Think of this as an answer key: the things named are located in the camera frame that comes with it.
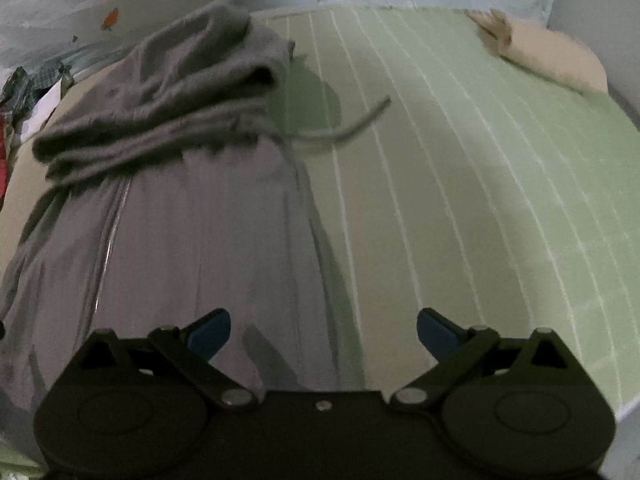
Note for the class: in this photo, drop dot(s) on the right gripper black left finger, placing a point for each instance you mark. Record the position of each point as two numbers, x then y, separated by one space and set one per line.
178 357

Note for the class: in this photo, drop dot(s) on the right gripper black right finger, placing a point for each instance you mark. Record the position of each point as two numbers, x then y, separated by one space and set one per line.
466 354

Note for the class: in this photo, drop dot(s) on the grey zip hoodie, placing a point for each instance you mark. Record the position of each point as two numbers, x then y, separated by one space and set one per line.
174 193

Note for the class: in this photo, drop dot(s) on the green cloth at edge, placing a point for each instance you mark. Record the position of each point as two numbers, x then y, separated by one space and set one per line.
15 466

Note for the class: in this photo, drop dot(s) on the green grid cutting mat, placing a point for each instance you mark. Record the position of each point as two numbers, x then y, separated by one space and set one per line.
485 192

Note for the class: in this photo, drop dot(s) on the red checked garment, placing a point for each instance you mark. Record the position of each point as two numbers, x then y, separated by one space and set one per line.
4 164

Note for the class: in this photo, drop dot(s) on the white folded cloth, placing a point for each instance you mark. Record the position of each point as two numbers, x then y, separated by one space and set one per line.
37 118

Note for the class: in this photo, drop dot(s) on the green plaid shirt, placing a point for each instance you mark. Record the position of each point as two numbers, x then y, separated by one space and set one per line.
23 90

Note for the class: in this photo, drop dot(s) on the beige cloth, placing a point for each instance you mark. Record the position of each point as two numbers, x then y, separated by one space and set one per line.
553 55

